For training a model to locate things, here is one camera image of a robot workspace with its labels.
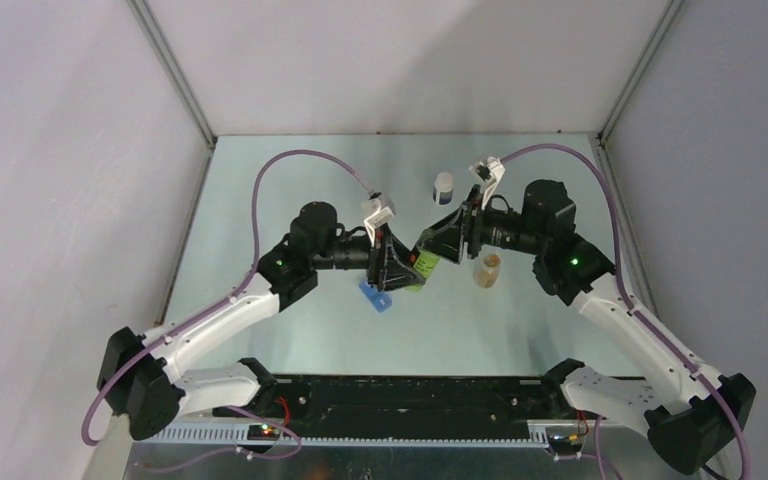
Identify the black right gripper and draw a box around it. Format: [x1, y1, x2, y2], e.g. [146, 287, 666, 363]
[418, 184, 547, 264]

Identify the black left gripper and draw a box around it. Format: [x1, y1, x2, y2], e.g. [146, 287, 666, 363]
[310, 221, 423, 291]

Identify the blue pill organizer box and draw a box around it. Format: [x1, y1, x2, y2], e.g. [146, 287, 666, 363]
[358, 281, 393, 313]

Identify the clear amber pill bottle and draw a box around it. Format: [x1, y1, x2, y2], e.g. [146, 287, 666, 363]
[473, 253, 501, 289]

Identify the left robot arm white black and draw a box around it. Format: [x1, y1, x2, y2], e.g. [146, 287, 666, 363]
[97, 202, 425, 441]

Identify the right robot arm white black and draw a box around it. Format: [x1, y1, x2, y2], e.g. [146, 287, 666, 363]
[417, 180, 757, 475]

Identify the left controller board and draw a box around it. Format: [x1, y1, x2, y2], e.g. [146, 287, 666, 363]
[246, 424, 283, 442]

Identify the controller board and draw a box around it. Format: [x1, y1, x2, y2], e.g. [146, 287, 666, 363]
[246, 424, 283, 442]
[548, 434, 586, 457]

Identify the right controller board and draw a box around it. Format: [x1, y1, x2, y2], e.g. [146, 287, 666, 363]
[548, 434, 586, 457]

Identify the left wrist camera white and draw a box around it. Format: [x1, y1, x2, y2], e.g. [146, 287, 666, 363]
[361, 192, 395, 242]

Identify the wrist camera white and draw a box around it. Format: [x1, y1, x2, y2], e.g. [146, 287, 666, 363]
[469, 156, 505, 210]
[361, 192, 395, 242]

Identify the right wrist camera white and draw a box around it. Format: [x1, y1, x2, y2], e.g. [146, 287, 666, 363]
[469, 156, 505, 210]

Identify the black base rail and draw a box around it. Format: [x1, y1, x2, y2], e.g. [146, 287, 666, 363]
[246, 375, 595, 440]

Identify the grey slotted cable duct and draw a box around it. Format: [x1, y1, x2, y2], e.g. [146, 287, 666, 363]
[142, 422, 549, 448]

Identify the right aluminium frame post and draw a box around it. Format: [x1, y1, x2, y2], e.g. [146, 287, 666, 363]
[598, 0, 688, 145]

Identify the aluminium frame post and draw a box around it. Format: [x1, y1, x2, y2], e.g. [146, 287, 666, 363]
[598, 0, 688, 145]
[126, 0, 218, 150]

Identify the left aluminium frame post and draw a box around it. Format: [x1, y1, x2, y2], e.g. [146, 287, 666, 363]
[126, 0, 218, 150]

